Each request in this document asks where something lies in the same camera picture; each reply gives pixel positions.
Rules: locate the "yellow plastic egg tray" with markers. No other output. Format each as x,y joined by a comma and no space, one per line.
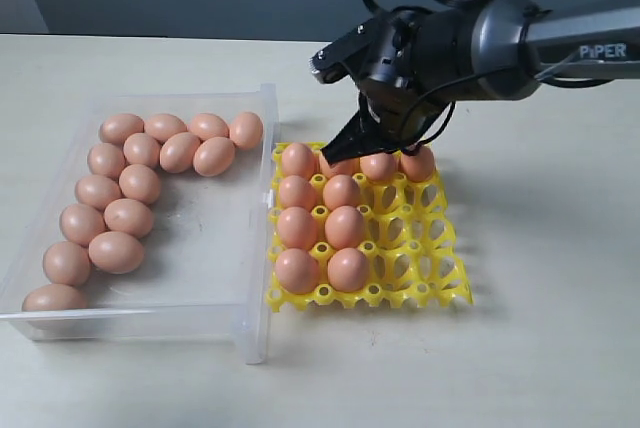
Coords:
409,243

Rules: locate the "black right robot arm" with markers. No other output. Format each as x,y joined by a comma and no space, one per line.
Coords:
411,66

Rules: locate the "clear plastic bin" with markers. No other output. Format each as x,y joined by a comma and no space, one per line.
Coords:
205,265

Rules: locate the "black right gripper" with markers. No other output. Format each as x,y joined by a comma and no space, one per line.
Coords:
380,129

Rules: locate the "brown egg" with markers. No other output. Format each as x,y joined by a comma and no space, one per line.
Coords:
141,183
67,263
348,270
246,130
297,271
378,168
341,190
295,191
418,167
143,149
129,216
80,223
107,160
297,228
208,125
54,297
163,126
298,159
97,191
347,167
176,154
117,128
214,156
116,252
345,228

